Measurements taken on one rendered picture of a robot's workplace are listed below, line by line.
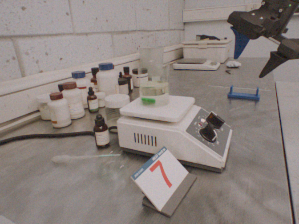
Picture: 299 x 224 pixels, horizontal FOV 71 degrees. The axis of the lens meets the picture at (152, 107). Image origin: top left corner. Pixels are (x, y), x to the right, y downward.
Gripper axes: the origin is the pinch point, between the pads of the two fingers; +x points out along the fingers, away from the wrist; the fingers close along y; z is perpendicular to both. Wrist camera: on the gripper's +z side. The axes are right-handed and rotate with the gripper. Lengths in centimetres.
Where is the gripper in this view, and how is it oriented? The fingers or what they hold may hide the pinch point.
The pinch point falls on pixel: (254, 54)
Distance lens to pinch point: 54.7
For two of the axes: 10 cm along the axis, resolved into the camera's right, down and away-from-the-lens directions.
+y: 4.3, 6.5, -6.3
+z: -8.9, 1.6, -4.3
